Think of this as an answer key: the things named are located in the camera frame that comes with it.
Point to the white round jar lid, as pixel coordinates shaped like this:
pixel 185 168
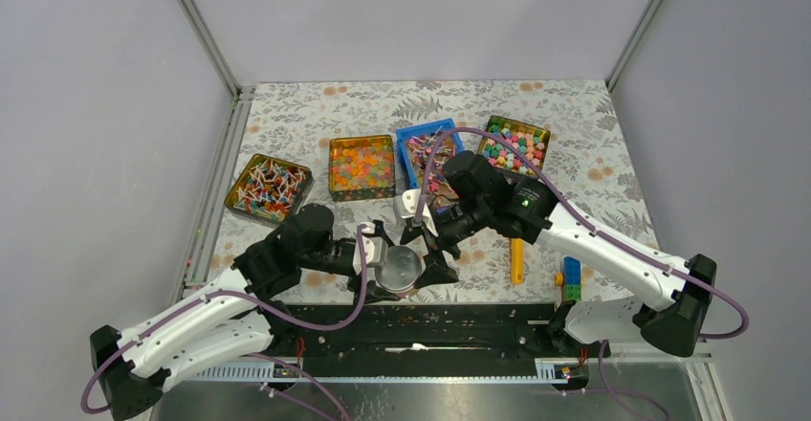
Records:
pixel 401 264

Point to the blue plastic candy bin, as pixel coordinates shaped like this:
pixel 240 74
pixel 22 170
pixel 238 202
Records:
pixel 416 143

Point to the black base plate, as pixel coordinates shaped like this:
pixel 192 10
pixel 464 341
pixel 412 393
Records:
pixel 439 334

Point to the tin of lollipops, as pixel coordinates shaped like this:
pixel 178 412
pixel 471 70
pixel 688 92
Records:
pixel 269 190

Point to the yellow plastic scoop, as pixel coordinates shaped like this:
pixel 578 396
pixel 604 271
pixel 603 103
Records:
pixel 517 261

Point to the floral table cloth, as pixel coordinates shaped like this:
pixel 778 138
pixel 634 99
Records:
pixel 588 161

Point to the tin of orange gummies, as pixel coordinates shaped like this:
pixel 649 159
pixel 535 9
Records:
pixel 361 168

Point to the tin of star candies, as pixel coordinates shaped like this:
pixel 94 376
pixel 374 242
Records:
pixel 530 140

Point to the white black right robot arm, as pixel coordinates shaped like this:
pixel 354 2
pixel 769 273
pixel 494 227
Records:
pixel 665 309

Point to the colourful toy block train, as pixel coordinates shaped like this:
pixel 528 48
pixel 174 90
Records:
pixel 568 279

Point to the grey slotted cable duct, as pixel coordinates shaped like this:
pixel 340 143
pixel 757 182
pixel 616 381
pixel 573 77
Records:
pixel 532 371

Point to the clear glass jar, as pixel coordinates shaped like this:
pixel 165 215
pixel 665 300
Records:
pixel 397 290

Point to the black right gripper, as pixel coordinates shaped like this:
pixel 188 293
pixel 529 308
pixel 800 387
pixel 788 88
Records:
pixel 437 271

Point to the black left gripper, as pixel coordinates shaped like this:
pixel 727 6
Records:
pixel 375 293

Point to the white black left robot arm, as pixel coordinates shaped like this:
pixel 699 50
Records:
pixel 232 315

